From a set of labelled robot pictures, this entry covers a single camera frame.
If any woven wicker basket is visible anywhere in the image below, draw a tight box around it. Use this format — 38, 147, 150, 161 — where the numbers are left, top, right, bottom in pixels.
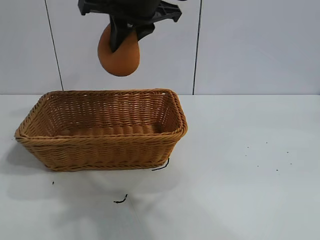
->
13, 87, 190, 173

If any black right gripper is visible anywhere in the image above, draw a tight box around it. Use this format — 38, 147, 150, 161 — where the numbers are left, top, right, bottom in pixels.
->
77, 0, 184, 54

